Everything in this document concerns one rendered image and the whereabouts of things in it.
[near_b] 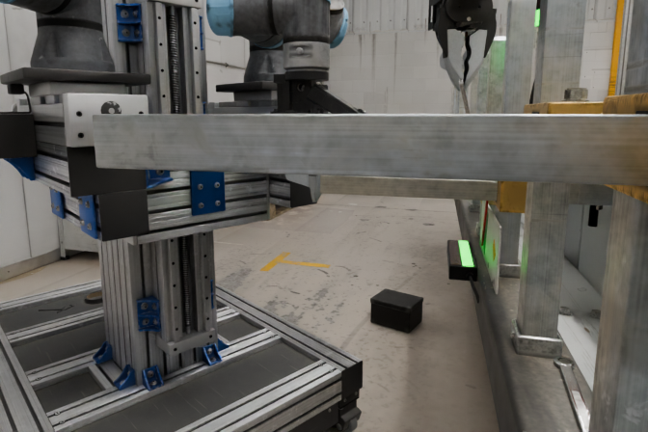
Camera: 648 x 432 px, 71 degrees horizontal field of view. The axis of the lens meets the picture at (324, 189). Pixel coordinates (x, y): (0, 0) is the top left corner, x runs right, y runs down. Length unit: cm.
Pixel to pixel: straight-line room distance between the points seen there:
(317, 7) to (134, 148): 52
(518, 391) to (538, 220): 17
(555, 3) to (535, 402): 38
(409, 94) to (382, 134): 849
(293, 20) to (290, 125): 52
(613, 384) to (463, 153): 16
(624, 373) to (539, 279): 25
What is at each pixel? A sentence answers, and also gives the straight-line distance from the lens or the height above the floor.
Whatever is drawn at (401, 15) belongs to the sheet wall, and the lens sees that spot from 891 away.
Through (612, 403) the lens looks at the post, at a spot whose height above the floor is 80.
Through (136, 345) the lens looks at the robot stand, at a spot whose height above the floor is 35.
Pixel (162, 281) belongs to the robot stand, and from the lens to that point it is 127.
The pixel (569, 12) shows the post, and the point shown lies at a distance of 53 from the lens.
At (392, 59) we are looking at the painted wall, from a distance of 880.
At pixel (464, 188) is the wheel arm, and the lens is 73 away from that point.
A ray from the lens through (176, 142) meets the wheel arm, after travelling 26.
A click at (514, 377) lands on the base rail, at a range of 53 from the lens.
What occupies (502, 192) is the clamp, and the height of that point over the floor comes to 85.
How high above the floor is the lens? 96
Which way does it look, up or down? 9 degrees down
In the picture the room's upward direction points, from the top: straight up
